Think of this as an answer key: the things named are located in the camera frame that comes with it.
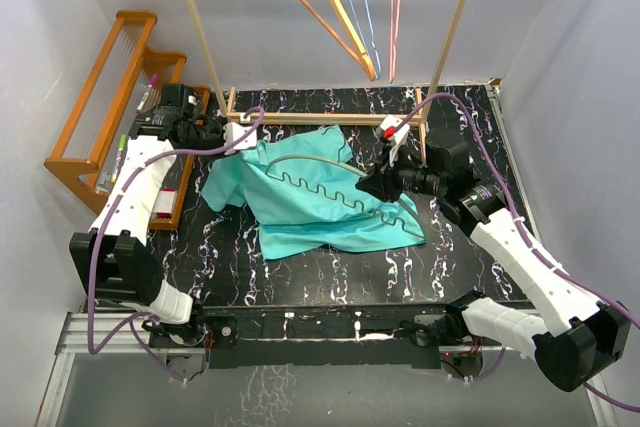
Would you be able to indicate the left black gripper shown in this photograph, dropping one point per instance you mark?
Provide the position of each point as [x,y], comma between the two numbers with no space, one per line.
[218,127]

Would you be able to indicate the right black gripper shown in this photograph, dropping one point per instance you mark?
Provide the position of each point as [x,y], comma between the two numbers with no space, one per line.
[382,184]

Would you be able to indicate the green plastic hanger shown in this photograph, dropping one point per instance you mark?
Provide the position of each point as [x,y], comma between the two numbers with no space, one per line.
[314,167]

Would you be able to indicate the teal t shirt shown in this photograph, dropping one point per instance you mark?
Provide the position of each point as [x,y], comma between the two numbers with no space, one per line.
[238,180]

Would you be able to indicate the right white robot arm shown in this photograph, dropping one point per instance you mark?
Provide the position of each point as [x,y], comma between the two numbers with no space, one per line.
[572,337]

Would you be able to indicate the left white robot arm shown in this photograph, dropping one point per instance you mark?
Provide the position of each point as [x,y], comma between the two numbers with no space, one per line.
[112,259]

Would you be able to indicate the purple cap marker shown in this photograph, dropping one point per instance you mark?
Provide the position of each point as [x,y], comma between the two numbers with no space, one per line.
[146,93]

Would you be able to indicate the green cap marker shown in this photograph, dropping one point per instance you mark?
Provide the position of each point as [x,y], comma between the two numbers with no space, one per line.
[118,158]

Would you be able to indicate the red white eraser box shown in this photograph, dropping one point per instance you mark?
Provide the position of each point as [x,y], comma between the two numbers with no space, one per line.
[165,203]

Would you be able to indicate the orange wooden tiered rack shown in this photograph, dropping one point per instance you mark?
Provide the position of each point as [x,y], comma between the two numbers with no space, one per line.
[106,105]

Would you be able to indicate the grey small block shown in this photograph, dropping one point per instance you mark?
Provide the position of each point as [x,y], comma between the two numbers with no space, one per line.
[104,182]

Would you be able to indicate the wooden clothes rack frame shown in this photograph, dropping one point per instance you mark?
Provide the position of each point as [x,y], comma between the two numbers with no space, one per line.
[422,108]

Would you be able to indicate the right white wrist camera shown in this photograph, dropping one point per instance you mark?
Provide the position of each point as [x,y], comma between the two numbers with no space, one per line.
[393,132]

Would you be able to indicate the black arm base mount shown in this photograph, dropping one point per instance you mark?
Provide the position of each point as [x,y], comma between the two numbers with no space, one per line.
[337,335]

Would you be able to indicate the blue wire hanger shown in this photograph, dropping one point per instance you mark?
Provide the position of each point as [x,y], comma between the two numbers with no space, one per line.
[370,44]

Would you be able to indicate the aluminium rail frame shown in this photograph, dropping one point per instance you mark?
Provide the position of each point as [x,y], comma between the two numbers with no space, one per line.
[273,371]

